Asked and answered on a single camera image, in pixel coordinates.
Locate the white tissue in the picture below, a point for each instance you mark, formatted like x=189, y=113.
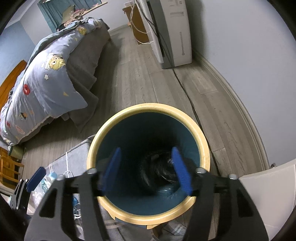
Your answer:
x=43, y=187

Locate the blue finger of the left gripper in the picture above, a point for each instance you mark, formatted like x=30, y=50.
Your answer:
x=35, y=179

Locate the black plastic bag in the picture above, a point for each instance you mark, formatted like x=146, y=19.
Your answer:
x=158, y=175

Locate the grey bed sheet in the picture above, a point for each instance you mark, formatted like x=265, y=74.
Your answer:
x=85, y=69

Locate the white air purifier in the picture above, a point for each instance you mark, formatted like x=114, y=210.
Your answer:
x=167, y=26

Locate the grey plaid cushion stool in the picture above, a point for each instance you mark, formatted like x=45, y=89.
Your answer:
x=73, y=163

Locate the wooden bed headboard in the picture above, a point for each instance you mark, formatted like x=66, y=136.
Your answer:
x=9, y=82

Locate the teal curtain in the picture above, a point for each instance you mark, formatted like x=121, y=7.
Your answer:
x=53, y=10

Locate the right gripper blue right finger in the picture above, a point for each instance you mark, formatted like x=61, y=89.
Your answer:
x=183, y=175

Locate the yellow rim teal trash bin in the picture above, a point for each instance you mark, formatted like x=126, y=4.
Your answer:
x=159, y=147

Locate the small green bin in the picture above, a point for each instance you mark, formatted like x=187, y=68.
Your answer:
x=16, y=152

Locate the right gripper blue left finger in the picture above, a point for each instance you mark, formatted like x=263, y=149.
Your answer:
x=111, y=170

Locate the wooden side cabinet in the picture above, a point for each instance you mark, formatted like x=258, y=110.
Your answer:
x=135, y=22

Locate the blue cartoon duvet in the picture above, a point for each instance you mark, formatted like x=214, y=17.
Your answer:
x=44, y=85

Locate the wooden chair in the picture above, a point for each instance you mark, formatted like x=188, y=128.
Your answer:
x=11, y=170

